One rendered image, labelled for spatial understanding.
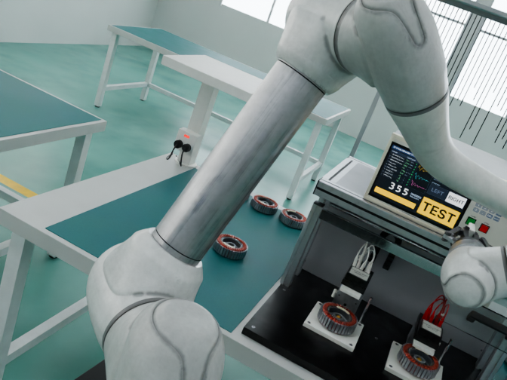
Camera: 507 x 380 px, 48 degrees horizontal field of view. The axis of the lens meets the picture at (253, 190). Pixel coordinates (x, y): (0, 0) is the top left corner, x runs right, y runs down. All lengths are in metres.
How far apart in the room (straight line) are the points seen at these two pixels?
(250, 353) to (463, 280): 0.59
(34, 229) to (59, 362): 0.84
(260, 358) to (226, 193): 0.63
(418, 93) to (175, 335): 0.49
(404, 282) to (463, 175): 0.89
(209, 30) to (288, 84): 7.77
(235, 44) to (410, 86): 7.71
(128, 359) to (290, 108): 0.46
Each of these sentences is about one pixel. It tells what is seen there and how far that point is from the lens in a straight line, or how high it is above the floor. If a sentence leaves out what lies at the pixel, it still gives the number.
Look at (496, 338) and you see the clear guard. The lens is 1.48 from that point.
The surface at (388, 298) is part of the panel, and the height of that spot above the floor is 0.81.
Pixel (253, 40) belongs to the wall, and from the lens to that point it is 8.44.
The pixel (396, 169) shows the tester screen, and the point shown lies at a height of 1.23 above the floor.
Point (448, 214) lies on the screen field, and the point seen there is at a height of 1.17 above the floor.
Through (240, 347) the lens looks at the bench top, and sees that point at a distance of 1.50.
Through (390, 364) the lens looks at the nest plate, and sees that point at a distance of 1.64.
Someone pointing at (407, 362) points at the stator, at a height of 0.81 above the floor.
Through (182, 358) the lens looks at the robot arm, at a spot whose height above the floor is 1.07.
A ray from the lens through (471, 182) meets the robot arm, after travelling 1.04.
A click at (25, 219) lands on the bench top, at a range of 1.75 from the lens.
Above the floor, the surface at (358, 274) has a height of 0.92.
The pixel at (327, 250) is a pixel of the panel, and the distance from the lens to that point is 1.88.
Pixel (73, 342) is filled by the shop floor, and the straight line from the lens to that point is 2.54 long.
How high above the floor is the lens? 1.59
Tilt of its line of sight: 20 degrees down
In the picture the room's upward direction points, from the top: 21 degrees clockwise
